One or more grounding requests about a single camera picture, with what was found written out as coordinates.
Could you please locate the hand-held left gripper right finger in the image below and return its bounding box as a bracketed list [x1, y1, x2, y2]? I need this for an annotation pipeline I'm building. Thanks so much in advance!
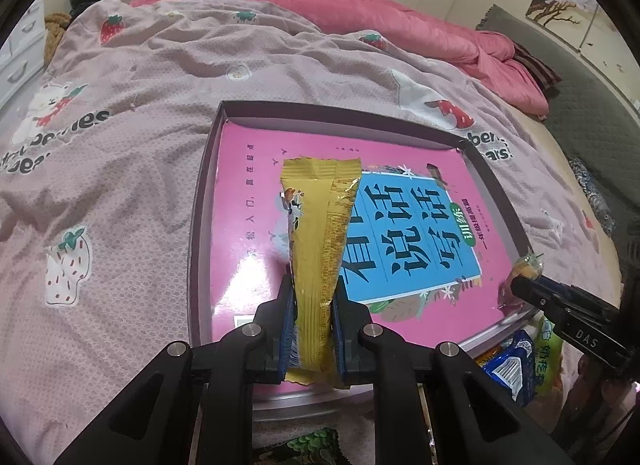
[330, 275, 576, 465]

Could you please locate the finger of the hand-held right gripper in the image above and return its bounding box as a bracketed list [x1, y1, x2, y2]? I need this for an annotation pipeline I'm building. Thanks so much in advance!
[510, 274, 568, 320]

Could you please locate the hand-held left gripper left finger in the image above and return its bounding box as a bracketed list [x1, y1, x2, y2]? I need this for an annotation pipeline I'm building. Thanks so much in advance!
[50, 272, 302, 465]

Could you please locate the brown cracker packet green label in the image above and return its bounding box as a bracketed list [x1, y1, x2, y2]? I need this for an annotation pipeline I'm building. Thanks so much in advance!
[500, 252, 546, 306]

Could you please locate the long green snack packet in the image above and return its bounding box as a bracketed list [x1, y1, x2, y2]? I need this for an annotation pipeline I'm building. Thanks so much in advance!
[530, 315, 566, 396]

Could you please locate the shiny blue snack packet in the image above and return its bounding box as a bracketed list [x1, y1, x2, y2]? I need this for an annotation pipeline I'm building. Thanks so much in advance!
[480, 330, 538, 406]

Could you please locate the yellow snack packet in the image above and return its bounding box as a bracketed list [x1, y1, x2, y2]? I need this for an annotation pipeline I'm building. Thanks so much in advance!
[278, 158, 363, 391]

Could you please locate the green and black snack packet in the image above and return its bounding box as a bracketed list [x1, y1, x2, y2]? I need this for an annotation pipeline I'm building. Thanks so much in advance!
[260, 427, 346, 465]

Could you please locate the grey shallow box tray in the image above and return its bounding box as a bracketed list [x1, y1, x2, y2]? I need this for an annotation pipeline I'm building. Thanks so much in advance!
[186, 100, 543, 421]

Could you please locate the blue patterned cloth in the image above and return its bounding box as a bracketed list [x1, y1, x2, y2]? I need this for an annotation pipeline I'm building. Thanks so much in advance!
[567, 158, 608, 236]

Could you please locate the pink and blue book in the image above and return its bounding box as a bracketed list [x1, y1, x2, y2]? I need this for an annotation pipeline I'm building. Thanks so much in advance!
[207, 120, 536, 336]

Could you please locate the grey quilted headboard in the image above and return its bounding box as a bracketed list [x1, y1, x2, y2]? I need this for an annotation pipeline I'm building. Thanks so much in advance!
[475, 4, 640, 266]

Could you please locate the dark striped pillow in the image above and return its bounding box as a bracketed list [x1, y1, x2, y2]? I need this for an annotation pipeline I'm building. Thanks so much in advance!
[510, 42, 563, 91]

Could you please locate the strawberry printed blanket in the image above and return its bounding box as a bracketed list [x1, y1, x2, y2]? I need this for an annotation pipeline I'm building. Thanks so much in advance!
[0, 0, 626, 465]

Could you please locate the pink quilt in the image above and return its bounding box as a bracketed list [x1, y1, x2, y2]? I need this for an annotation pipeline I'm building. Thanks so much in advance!
[127, 0, 551, 121]

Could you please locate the brown plush blanket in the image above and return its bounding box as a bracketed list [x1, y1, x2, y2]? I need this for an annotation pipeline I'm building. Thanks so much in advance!
[42, 10, 76, 68]

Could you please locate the white drawer cabinet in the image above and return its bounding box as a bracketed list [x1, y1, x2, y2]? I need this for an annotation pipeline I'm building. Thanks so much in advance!
[0, 0, 48, 111]

